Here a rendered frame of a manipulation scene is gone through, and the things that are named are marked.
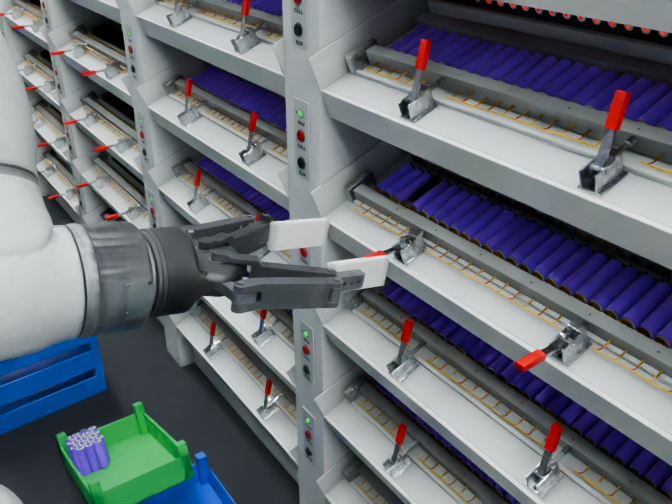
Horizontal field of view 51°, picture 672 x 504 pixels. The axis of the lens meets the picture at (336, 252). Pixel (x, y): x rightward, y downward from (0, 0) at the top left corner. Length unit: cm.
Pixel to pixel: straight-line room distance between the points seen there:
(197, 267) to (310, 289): 10
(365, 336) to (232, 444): 70
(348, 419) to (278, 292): 71
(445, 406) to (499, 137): 40
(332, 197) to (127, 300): 57
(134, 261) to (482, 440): 57
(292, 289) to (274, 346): 86
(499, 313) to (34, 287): 53
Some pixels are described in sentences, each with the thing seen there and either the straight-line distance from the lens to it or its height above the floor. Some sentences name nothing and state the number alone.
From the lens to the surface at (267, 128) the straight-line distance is 131.
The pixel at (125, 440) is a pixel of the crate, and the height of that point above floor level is 1.
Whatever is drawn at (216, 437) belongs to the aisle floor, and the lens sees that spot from 178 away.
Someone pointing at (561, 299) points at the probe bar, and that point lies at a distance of 83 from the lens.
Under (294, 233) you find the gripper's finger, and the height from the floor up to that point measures 87.
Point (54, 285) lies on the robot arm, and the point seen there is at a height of 94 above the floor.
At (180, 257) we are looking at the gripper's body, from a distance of 58.
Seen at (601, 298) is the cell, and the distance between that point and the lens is 83.
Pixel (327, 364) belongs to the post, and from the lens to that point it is 124.
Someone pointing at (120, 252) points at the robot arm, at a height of 94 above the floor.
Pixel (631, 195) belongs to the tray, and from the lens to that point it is 70.
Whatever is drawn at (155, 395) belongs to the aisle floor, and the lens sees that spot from 193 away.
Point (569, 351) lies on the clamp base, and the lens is 79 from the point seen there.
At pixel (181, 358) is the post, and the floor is 3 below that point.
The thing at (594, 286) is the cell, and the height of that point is 79.
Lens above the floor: 120
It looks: 28 degrees down
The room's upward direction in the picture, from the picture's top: straight up
